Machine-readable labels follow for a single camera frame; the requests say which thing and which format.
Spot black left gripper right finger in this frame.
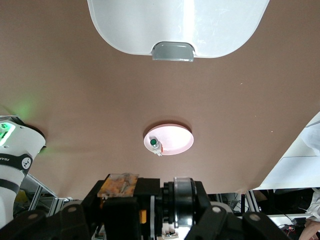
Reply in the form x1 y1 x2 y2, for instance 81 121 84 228
184 181 293 240

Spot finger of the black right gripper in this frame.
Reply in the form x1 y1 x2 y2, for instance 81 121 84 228
102 196 140 240

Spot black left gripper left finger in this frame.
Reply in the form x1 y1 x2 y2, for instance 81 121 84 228
0 179 108 240

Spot black and orange push-button switch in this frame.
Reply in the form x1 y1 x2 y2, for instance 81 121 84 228
96 172 201 238

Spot pale pink round plate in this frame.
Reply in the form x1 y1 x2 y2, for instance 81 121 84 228
143 122 195 156

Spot white side table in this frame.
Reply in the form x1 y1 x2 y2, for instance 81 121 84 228
252 117 320 191

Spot white lidded box, grey latches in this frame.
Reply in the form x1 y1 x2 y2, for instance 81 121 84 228
86 0 271 63

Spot aluminium frame rail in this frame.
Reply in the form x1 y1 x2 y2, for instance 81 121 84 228
246 189 261 218
14 173 73 218

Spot white and green push-button switch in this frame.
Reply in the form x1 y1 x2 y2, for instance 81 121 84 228
149 136 165 157

